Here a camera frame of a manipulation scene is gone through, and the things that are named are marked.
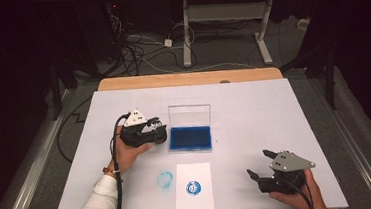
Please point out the white paper sheet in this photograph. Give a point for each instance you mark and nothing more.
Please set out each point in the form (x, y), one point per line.
(194, 204)

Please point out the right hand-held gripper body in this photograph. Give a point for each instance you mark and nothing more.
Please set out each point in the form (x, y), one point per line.
(288, 163)

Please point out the blue ink pad clear case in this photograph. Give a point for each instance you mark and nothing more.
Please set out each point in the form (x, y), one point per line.
(191, 139)

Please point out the white metal desk frame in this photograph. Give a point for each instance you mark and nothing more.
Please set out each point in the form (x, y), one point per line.
(186, 34)

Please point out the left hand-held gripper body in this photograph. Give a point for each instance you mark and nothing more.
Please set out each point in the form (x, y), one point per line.
(135, 135)

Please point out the grey metal rail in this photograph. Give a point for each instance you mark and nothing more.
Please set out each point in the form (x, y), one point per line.
(353, 144)
(19, 191)

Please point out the white power adapter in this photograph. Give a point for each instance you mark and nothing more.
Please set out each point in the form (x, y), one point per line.
(168, 42)

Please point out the person's left hand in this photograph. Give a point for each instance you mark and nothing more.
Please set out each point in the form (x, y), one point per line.
(127, 156)

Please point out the wooden table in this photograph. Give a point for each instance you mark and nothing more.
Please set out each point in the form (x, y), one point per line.
(188, 78)

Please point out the person's right hand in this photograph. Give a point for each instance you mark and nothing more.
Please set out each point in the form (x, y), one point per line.
(301, 202)

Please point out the white power strip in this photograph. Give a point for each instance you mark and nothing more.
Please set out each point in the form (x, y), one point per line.
(302, 23)

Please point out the black stand leg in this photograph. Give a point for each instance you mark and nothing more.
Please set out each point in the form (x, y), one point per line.
(55, 94)
(330, 79)

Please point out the large white board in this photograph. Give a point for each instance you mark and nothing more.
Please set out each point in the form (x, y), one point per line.
(247, 113)

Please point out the black round stamp cap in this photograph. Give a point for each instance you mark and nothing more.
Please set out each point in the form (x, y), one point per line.
(160, 141)

